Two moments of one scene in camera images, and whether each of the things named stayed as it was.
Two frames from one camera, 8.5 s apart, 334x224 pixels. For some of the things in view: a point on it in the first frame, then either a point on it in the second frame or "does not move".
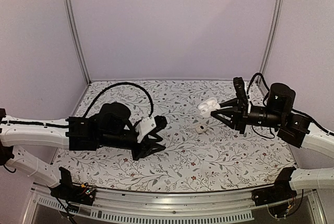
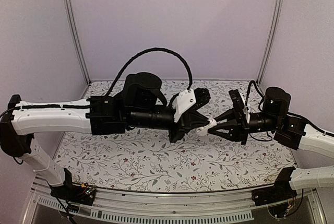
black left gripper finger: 147,150 → 196,124
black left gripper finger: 154,133 → 197,119
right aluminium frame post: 278,14 does not move
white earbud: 207,106 → 203,131
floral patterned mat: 200,154 does not move
